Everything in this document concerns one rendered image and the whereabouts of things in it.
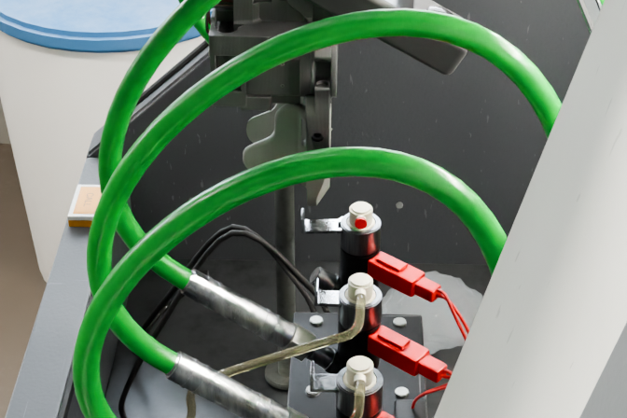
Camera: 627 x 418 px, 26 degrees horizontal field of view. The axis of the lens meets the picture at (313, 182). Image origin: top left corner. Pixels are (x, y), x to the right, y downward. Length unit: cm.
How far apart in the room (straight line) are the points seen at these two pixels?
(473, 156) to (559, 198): 83
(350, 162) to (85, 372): 19
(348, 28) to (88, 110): 167
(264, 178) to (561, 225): 21
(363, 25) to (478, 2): 54
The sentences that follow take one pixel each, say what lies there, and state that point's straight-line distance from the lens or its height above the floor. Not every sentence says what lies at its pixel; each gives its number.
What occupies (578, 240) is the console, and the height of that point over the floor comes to 140.
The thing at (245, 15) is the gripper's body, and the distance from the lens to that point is 87.
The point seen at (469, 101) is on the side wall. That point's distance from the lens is 125.
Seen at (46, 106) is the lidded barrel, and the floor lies 46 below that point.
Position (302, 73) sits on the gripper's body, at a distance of 87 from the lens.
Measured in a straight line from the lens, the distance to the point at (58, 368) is 107.
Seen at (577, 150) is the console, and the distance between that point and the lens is 45.
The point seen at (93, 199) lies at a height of 96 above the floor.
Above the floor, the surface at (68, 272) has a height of 95.
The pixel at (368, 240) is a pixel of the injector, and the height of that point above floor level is 110.
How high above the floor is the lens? 165
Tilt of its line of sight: 34 degrees down
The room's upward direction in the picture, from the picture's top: straight up
